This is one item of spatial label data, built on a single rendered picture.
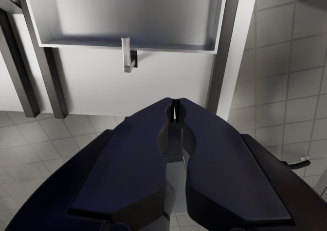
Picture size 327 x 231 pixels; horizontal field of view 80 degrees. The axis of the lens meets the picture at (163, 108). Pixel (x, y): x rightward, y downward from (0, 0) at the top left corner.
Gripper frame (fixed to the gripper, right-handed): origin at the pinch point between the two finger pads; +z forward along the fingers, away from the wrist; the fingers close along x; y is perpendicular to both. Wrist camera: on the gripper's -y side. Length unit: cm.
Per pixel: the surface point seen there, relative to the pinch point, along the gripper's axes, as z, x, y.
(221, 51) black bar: 19.4, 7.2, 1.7
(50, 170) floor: 111, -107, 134
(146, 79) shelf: 21.5, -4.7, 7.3
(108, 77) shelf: 21.5, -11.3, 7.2
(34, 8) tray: 18.6, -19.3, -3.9
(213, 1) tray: 21.1, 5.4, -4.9
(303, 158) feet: 109, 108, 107
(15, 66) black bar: 19.4, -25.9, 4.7
